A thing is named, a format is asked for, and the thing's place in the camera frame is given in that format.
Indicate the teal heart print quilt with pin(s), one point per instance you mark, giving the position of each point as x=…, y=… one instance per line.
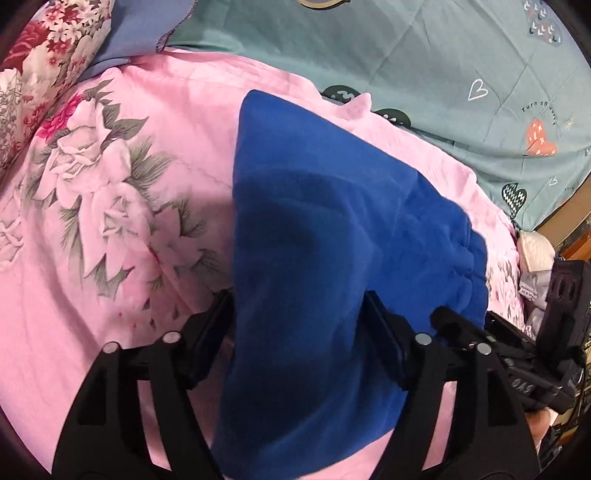
x=415, y=55

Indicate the pink floral blanket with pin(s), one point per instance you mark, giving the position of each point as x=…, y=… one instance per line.
x=194, y=115

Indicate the grey garment with label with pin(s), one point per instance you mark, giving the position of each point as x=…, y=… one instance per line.
x=535, y=288

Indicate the wooden furniture edge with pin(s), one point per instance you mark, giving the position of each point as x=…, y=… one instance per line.
x=572, y=230

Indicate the red floral pillow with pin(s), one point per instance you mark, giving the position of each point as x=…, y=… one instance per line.
x=46, y=46

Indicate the light blue cloth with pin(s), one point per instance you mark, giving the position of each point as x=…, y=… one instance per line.
x=138, y=27

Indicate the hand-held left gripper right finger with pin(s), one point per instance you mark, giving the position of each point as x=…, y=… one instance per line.
x=385, y=337

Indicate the blue pants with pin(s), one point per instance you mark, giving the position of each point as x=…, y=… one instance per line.
x=314, y=207

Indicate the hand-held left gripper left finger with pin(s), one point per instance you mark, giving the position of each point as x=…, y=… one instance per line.
x=214, y=332

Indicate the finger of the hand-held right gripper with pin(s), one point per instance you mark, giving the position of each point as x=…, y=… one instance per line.
x=455, y=325

